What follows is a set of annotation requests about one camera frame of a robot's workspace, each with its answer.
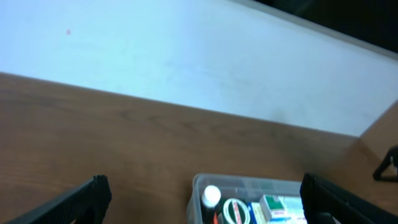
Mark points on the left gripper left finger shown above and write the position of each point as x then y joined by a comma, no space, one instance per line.
86,203

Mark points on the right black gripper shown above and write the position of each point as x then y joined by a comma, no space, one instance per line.
389,160

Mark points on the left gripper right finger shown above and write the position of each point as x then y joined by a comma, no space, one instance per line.
325,202

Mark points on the white green medicine box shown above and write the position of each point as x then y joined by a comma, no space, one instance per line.
282,209

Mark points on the dark green square box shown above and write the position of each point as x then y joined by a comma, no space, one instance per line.
233,211

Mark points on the red orange small box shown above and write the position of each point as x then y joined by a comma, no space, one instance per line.
215,219

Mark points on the black bottle white cap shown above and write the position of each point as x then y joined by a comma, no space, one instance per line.
209,201

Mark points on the clear plastic container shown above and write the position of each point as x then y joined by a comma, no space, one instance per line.
244,188

